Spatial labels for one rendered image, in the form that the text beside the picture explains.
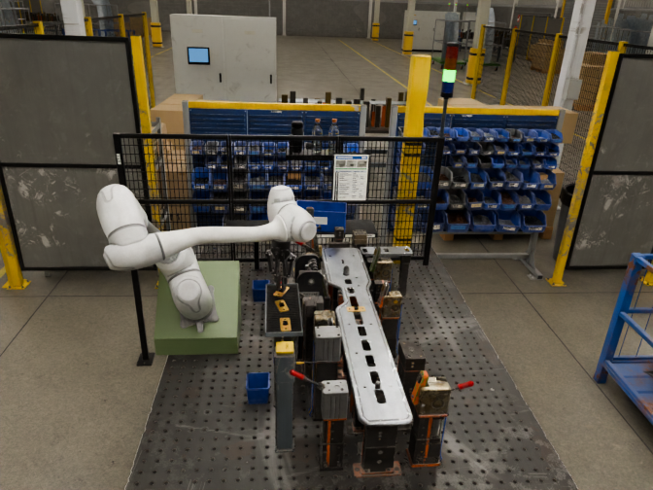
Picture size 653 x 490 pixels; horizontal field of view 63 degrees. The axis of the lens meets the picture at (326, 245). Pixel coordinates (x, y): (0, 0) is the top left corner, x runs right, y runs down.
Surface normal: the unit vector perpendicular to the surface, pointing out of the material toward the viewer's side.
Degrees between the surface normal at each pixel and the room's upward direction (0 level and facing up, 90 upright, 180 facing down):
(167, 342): 90
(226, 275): 44
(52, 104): 90
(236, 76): 90
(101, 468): 0
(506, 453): 0
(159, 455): 0
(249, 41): 90
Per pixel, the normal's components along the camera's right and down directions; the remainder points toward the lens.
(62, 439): 0.04, -0.91
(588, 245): 0.09, 0.43
